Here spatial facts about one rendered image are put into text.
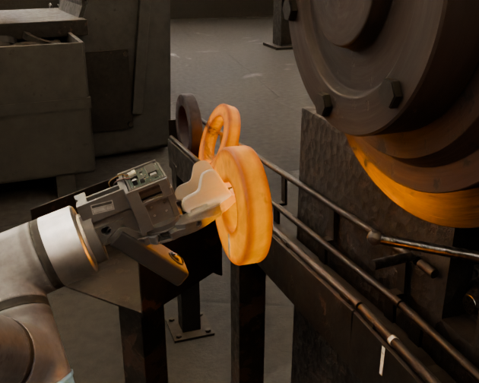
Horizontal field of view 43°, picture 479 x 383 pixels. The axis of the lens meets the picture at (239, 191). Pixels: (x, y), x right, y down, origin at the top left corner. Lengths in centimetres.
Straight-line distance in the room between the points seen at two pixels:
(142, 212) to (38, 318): 17
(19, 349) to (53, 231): 16
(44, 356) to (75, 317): 143
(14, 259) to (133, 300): 32
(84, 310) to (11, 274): 142
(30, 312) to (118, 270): 42
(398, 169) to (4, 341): 42
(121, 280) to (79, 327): 99
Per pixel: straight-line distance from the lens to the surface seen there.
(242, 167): 74
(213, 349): 191
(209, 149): 157
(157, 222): 75
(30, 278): 74
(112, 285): 108
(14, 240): 75
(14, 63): 290
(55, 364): 71
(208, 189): 75
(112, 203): 74
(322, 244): 101
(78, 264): 74
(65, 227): 73
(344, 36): 56
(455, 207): 60
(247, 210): 72
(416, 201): 65
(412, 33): 49
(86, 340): 200
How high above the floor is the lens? 114
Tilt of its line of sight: 22 degrees down
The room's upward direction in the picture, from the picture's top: straight up
